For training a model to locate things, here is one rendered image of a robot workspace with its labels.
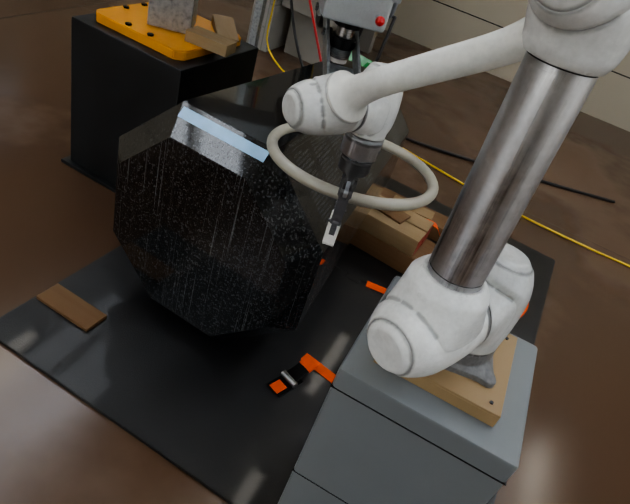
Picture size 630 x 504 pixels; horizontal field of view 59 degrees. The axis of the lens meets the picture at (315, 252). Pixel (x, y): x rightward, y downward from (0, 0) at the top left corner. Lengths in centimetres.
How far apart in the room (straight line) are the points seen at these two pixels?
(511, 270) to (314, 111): 48
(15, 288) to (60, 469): 79
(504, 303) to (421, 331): 23
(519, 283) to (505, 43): 43
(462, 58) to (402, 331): 48
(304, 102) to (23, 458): 136
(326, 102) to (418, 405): 63
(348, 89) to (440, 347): 49
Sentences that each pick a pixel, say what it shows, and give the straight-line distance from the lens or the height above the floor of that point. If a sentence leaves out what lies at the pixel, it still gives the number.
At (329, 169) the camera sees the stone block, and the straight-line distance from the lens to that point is 191.
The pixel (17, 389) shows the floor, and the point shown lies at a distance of 208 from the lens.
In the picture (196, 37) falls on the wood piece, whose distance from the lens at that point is 261.
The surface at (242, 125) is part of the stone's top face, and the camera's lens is 179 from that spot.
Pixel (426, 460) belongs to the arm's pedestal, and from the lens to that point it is 127.
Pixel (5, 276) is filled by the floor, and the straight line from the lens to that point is 245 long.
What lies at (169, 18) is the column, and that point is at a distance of 271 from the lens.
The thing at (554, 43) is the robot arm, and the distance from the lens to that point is 79.
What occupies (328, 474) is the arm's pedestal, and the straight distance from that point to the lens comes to 144.
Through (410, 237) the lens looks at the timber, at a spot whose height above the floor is 23.
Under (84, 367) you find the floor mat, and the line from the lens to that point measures 210.
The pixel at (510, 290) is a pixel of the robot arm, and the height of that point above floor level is 107.
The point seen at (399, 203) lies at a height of 100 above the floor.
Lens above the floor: 165
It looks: 36 degrees down
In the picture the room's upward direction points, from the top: 19 degrees clockwise
